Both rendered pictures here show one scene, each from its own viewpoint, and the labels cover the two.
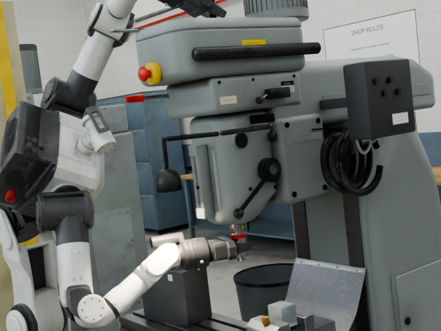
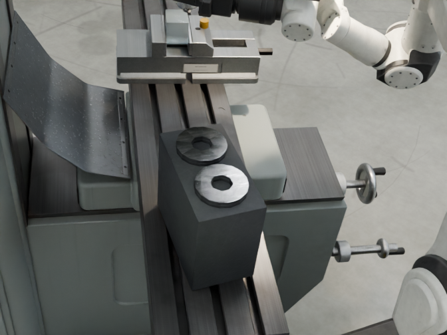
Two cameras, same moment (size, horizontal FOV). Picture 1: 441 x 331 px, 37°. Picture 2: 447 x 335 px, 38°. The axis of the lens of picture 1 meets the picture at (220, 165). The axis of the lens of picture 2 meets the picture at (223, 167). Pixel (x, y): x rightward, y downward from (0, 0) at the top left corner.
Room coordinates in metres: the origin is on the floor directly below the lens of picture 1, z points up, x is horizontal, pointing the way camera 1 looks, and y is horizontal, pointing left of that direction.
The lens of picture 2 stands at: (2.99, 0.53, 1.88)
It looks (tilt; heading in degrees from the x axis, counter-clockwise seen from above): 44 degrees down; 203
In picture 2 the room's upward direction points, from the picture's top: 7 degrees clockwise
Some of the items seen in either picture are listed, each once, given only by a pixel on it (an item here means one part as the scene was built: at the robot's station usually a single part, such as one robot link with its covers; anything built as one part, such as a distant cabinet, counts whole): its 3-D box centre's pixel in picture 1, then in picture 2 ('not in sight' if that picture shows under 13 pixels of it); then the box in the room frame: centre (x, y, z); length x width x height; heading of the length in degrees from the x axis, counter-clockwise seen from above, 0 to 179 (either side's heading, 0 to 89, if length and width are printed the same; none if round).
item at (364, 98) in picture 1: (381, 98); not in sight; (1.86, -0.47, 1.62); 0.20 x 0.09 x 0.21; 127
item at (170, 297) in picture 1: (174, 289); (207, 202); (2.28, 0.21, 1.04); 0.22 x 0.12 x 0.20; 48
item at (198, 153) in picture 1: (201, 181); not in sight; (1.88, 0.06, 1.44); 0.04 x 0.04 x 0.21; 37
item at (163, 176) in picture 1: (168, 179); not in sight; (1.80, 0.15, 1.47); 0.07 x 0.07 x 0.06
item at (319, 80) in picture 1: (338, 90); not in sight; (2.25, -0.43, 1.66); 0.80 x 0.23 x 0.20; 127
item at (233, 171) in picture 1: (231, 167); not in sight; (1.95, -0.03, 1.47); 0.21 x 0.19 x 0.32; 37
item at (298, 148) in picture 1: (279, 157); not in sight; (2.07, -0.19, 1.47); 0.24 x 0.19 x 0.26; 37
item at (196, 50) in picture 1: (259, 50); not in sight; (1.85, -0.15, 1.79); 0.45 x 0.04 x 0.04; 127
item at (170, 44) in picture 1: (221, 51); not in sight; (1.96, -0.04, 1.81); 0.47 x 0.26 x 0.16; 127
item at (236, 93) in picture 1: (233, 94); not in sight; (1.98, -0.06, 1.68); 0.34 x 0.24 x 0.10; 127
